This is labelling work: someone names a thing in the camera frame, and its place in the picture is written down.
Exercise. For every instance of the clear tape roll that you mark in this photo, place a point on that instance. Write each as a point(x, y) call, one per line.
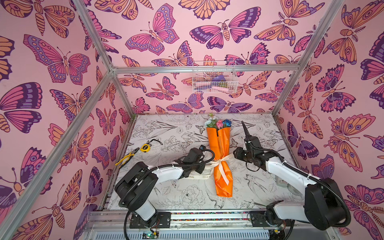
point(293, 190)

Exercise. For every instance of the green circuit board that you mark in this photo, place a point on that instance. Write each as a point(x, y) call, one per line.
point(150, 235)

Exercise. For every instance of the pink fake rose stem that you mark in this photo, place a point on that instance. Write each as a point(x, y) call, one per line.
point(219, 124)

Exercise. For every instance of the white fake flower stem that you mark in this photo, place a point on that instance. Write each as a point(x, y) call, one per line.
point(211, 122)

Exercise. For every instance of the blue fake flower stem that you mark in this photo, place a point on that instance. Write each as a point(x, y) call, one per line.
point(227, 123)

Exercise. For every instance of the white wire wall basket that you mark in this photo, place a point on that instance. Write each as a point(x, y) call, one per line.
point(215, 78)

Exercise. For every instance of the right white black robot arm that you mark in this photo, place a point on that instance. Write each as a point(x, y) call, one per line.
point(323, 205)

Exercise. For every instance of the white grey small device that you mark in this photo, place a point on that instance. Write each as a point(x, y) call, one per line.
point(280, 182)

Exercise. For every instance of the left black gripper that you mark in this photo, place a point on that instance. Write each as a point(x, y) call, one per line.
point(202, 164)

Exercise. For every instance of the white ribbon bundle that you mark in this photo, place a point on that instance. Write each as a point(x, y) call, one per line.
point(210, 169)

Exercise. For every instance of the yellow tape measure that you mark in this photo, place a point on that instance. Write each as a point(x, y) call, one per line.
point(147, 146)

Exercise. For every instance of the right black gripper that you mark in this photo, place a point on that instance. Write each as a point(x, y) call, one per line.
point(250, 143)

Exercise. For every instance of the orange wrapping paper sheet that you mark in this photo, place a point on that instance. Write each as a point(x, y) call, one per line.
point(219, 141)

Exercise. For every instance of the yellow handled tool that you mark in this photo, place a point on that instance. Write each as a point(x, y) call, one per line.
point(126, 158)

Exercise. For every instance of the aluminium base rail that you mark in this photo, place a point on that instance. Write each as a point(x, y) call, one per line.
point(199, 225)

